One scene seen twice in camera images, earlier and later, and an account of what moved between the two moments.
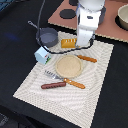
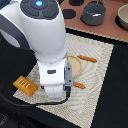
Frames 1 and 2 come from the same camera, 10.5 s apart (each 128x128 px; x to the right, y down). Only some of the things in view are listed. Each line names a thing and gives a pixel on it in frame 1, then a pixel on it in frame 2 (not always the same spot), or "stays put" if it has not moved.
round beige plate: x=69 y=66 stays put
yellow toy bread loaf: x=68 y=43 → x=25 y=86
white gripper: x=87 y=23 → x=55 y=77
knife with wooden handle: x=86 y=58 stays put
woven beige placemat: x=70 y=84 stays put
